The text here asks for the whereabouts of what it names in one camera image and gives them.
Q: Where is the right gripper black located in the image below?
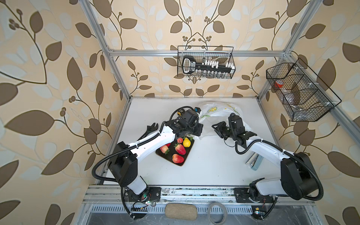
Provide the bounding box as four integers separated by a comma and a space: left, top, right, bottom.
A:
212, 121, 235, 140

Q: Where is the white plastic bag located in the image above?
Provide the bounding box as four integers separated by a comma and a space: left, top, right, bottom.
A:
196, 101, 253, 140

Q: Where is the yellow fake lemon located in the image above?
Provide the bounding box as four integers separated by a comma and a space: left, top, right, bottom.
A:
182, 138, 191, 148

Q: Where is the large red fake strawberry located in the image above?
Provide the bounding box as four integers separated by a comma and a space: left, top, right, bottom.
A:
175, 143, 186, 155

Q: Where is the red yellow fake apple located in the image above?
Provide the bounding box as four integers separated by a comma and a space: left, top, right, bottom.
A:
172, 154, 184, 164

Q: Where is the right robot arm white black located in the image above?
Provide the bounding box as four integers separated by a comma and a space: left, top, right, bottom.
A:
212, 113, 324, 220

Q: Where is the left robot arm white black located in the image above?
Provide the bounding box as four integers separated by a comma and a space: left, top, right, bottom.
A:
91, 106, 203, 220

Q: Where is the black square tray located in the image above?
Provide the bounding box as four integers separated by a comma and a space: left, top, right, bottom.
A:
156, 136, 195, 166

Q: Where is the black socket tool set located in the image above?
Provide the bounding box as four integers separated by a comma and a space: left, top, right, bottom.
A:
180, 56, 236, 75

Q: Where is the red cup in basket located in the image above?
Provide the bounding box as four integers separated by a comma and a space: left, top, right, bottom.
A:
274, 80, 284, 89

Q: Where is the grey tape roll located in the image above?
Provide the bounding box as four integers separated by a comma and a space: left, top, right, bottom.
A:
207, 202, 228, 225

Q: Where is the beige sponge block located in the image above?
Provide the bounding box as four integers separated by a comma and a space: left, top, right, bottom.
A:
165, 203, 198, 221

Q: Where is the back wire basket black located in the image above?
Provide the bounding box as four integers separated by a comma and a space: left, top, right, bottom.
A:
177, 45, 236, 79

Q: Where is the wire basket black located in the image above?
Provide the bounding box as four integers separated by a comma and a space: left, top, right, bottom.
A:
266, 58, 342, 122
177, 45, 236, 79

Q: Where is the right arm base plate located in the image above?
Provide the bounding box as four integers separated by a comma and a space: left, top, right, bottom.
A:
233, 187, 274, 204

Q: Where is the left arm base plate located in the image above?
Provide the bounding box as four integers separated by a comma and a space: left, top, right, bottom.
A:
123, 186, 161, 202

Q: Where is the right wire basket black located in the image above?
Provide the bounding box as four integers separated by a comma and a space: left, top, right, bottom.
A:
266, 58, 342, 122

